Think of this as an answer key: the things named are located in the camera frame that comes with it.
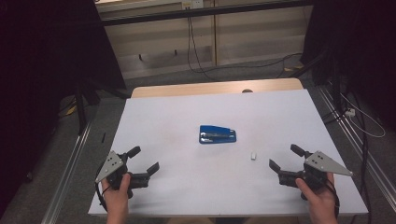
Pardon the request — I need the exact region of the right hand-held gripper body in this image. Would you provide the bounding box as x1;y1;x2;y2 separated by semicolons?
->
277;150;355;200

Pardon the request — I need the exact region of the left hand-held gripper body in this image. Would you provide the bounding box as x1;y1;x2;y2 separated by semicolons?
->
94;150;151;200

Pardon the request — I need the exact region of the blue stapler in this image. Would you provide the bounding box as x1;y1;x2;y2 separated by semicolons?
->
198;124;237;145

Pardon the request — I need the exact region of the person's left hand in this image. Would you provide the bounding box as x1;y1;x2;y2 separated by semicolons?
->
101;173;133;217

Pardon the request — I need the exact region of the person's right hand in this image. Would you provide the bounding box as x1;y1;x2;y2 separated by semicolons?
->
294;172;340;217

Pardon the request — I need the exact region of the white table sheet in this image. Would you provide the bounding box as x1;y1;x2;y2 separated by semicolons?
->
88;89;369;217

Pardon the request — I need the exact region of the black metal stand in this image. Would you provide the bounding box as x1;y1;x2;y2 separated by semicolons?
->
74;78;132;136

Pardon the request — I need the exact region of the wooden table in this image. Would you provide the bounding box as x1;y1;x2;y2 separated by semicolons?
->
130;77;304;99

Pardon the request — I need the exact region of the black curtain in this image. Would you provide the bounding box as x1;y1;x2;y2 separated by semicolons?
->
0;0;127;218
300;0;396;132

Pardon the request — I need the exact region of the beige wooden cabinet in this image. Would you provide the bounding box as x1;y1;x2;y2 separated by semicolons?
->
104;5;314;80

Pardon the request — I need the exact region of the black horizontal bar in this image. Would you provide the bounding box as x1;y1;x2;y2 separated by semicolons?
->
101;0;314;27

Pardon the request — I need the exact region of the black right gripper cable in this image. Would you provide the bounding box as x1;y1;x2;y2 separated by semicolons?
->
325;178;341;218

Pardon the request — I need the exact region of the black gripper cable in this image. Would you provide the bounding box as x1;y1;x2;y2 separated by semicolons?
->
325;178;341;218
94;182;108;213

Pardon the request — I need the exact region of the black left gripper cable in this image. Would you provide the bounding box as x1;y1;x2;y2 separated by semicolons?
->
94;182;108;213

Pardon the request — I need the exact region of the aluminium floor rail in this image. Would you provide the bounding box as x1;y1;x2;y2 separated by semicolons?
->
40;120;92;224
317;86;396;204

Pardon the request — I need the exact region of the white cable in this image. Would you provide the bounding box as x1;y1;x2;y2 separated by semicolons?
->
339;92;387;139

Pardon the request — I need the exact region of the black floor cable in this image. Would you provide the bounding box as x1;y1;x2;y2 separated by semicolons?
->
199;51;304;79

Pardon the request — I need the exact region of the black hanging cable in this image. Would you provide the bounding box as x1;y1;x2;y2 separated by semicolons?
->
186;16;217;82

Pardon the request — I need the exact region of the white wall socket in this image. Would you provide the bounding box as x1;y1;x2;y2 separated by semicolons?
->
181;0;205;9

